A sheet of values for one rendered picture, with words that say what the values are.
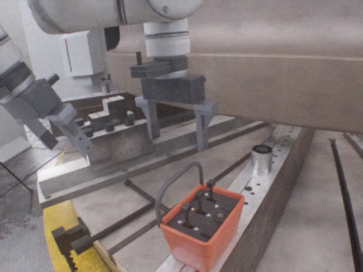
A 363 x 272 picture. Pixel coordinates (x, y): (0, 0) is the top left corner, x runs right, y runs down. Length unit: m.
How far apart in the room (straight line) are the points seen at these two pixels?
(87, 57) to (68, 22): 4.12
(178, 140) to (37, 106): 1.56
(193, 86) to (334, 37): 0.71
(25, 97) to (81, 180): 1.33
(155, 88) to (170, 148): 1.40
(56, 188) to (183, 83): 1.37
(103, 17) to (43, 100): 0.17
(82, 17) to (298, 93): 0.79
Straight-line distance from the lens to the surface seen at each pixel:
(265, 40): 1.09
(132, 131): 1.62
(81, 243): 1.30
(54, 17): 0.38
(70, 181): 1.71
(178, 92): 0.49
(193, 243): 0.56
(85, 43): 4.49
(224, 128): 2.18
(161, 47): 0.47
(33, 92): 0.44
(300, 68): 0.96
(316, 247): 1.27
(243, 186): 0.92
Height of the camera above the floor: 1.21
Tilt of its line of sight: 23 degrees down
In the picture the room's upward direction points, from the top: 5 degrees counter-clockwise
